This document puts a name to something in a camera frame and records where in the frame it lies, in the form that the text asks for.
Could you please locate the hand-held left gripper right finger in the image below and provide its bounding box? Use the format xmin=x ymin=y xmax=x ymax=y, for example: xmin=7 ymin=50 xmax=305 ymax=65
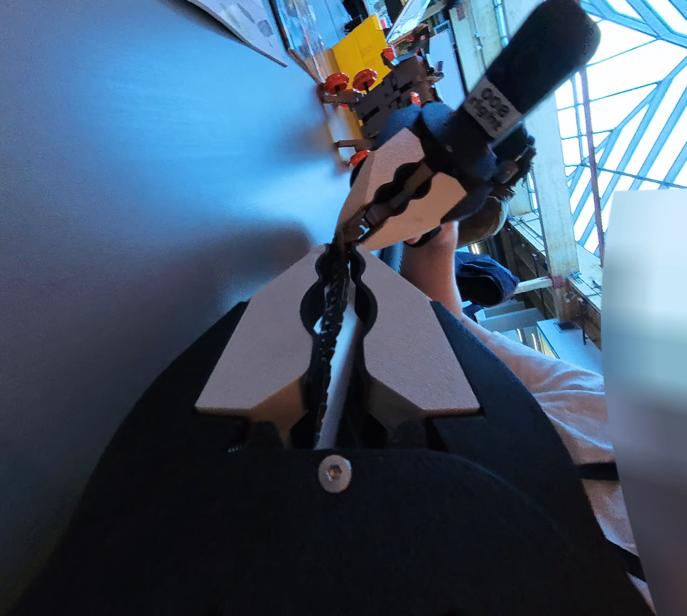
xmin=356 ymin=243 xmax=481 ymax=427

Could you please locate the grey desk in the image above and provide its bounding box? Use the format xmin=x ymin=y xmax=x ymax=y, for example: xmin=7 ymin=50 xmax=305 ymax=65
xmin=0 ymin=0 xmax=376 ymax=616

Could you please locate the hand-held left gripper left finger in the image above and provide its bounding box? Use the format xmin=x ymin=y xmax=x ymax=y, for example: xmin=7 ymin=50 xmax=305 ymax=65
xmin=195 ymin=246 xmax=326 ymax=446

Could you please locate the thin red rod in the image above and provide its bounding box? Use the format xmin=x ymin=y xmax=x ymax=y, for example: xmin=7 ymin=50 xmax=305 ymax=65
xmin=566 ymin=0 xmax=607 ymax=262

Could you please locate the grey toy track chain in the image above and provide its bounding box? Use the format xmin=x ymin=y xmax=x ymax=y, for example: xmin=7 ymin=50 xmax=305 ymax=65
xmin=314 ymin=221 xmax=366 ymax=447

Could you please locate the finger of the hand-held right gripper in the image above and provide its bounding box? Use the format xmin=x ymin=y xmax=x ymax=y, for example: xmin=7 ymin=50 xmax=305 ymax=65
xmin=337 ymin=129 xmax=430 ymax=236
xmin=359 ymin=172 xmax=469 ymax=252

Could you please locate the blue printed leaflet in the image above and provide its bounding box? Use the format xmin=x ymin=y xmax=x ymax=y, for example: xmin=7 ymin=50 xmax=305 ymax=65
xmin=249 ymin=0 xmax=323 ymax=80

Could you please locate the dark blue bag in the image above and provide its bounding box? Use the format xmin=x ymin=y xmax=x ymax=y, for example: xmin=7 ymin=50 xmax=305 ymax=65
xmin=455 ymin=251 xmax=520 ymax=308

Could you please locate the grey orange toy robot chassis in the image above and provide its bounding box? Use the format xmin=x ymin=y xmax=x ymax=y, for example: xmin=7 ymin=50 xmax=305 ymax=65
xmin=319 ymin=49 xmax=443 ymax=168

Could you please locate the yellow plastic bin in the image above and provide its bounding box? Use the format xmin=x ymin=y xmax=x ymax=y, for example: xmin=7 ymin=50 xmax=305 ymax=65
xmin=322 ymin=15 xmax=395 ymax=144

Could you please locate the person's right forearm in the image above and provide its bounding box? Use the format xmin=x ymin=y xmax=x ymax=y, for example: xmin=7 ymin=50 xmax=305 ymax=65
xmin=400 ymin=223 xmax=465 ymax=317

